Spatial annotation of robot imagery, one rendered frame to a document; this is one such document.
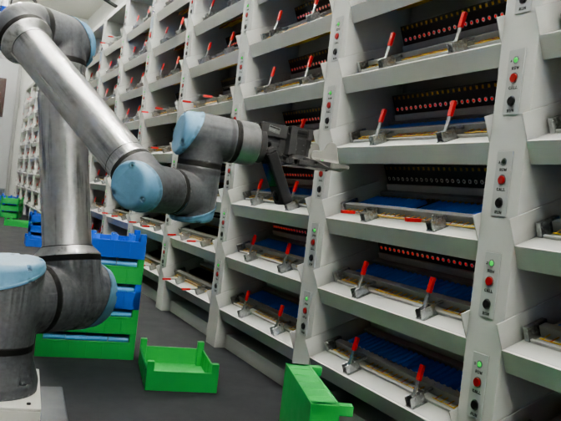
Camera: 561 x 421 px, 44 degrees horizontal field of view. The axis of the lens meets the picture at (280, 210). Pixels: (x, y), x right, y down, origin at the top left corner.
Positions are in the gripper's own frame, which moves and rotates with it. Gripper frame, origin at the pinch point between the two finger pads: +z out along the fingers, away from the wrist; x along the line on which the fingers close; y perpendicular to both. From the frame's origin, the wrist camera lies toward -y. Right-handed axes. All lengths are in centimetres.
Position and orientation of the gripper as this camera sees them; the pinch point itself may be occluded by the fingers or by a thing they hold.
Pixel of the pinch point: (335, 169)
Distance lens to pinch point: 156.5
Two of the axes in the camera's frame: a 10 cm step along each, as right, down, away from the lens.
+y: 1.5, -9.9, 0.0
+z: 8.9, 1.3, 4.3
